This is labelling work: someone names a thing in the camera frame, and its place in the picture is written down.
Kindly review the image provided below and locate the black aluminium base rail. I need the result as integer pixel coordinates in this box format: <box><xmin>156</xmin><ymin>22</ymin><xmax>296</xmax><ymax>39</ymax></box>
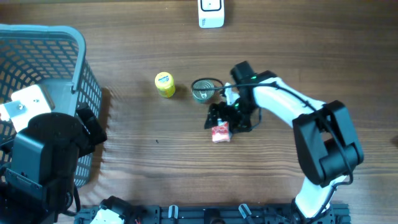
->
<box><xmin>74</xmin><ymin>203</ymin><xmax>351</xmax><ymax>224</ymax></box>

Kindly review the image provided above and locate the yellow lid jar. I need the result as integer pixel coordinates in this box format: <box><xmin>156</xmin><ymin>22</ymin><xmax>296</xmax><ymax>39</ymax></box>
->
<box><xmin>155</xmin><ymin>72</ymin><xmax>175</xmax><ymax>98</ymax></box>

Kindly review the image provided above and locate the grey plastic mesh basket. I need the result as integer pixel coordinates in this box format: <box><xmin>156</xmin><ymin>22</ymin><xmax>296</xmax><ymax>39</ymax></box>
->
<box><xmin>1</xmin><ymin>24</ymin><xmax>102</xmax><ymax>187</ymax></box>

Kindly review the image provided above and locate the silver top tin can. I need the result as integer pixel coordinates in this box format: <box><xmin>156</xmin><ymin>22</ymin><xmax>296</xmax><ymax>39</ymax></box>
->
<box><xmin>192</xmin><ymin>80</ymin><xmax>215</xmax><ymax>103</ymax></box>

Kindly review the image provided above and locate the red juice carton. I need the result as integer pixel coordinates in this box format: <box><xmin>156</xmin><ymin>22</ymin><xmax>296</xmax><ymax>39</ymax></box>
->
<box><xmin>211</xmin><ymin>121</ymin><xmax>231</xmax><ymax>143</ymax></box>

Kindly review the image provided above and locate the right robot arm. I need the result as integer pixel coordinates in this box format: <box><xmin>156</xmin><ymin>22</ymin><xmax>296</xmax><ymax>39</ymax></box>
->
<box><xmin>204</xmin><ymin>61</ymin><xmax>364</xmax><ymax>223</ymax></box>

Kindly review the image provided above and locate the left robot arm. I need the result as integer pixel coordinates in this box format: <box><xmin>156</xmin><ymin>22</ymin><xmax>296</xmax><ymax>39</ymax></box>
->
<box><xmin>1</xmin><ymin>105</ymin><xmax>132</xmax><ymax>223</ymax></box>

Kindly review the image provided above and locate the white barcode scanner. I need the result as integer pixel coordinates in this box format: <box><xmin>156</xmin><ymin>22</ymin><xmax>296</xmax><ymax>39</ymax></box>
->
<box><xmin>197</xmin><ymin>0</ymin><xmax>225</xmax><ymax>29</ymax></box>

